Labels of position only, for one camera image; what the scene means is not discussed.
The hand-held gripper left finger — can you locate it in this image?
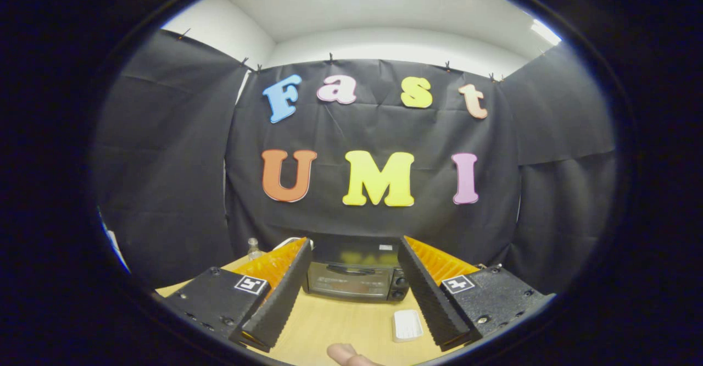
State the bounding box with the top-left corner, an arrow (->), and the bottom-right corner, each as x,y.
154,237 -> 313,353

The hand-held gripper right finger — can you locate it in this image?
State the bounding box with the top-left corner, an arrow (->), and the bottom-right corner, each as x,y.
398,236 -> 555,352

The black toaster oven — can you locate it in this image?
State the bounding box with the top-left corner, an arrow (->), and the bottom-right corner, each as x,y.
304,234 -> 410,302

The white rectangular plate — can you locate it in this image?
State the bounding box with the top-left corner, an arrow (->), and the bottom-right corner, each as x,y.
393,309 -> 424,342

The small ceiling light panel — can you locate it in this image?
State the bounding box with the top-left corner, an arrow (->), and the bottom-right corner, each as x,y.
530,19 -> 562,46

